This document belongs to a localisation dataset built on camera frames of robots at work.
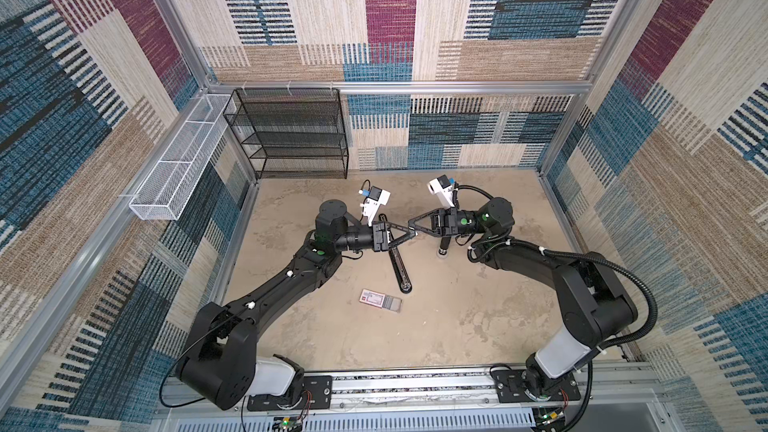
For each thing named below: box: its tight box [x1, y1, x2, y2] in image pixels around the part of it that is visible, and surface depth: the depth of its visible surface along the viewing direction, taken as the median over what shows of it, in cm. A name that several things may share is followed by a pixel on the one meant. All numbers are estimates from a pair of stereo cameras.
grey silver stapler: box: [437, 236, 451, 258], surface depth 96 cm
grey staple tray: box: [382, 294, 402, 313], surface depth 89 cm
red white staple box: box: [359, 288, 386, 308], surface depth 89 cm
